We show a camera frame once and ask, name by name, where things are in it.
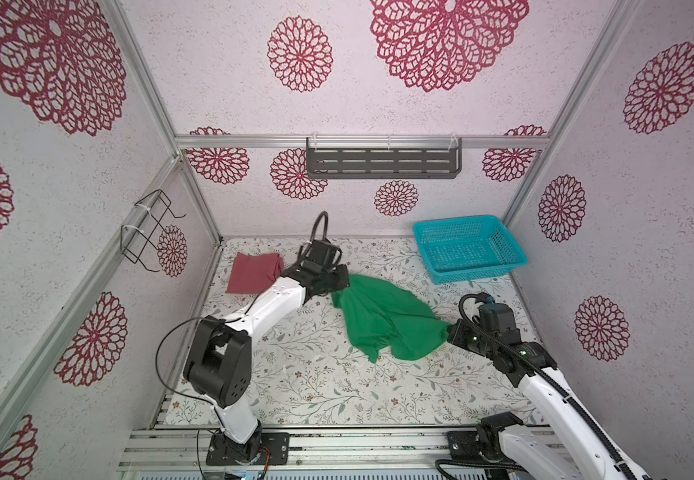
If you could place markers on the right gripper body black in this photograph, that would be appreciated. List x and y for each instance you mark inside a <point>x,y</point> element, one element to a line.
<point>469,338</point>

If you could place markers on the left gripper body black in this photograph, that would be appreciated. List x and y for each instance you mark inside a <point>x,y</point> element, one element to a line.
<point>335,279</point>

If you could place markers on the pink tank top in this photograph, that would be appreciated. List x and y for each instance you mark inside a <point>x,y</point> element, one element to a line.
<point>254,274</point>

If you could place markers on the green tank top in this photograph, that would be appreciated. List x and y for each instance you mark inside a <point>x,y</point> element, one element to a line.
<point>379,315</point>

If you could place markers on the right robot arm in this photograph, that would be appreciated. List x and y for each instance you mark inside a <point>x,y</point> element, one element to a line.
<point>502,444</point>

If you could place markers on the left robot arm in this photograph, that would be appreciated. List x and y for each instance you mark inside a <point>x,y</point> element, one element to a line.
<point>219,363</point>

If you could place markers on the teal plastic basket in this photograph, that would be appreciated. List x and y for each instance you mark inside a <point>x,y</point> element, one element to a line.
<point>467,248</point>

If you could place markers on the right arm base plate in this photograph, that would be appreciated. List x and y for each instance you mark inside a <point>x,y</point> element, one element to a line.
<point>469,445</point>

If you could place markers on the grey wall shelf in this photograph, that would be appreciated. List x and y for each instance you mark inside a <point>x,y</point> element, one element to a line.
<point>386,163</point>

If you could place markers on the aluminium front rail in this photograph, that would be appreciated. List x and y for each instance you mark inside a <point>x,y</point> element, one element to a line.
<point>311,449</point>

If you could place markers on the black wire wall rack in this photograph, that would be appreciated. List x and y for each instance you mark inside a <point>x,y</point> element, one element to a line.
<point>155,242</point>

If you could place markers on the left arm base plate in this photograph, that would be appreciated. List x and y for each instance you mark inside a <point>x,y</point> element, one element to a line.
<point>263,449</point>

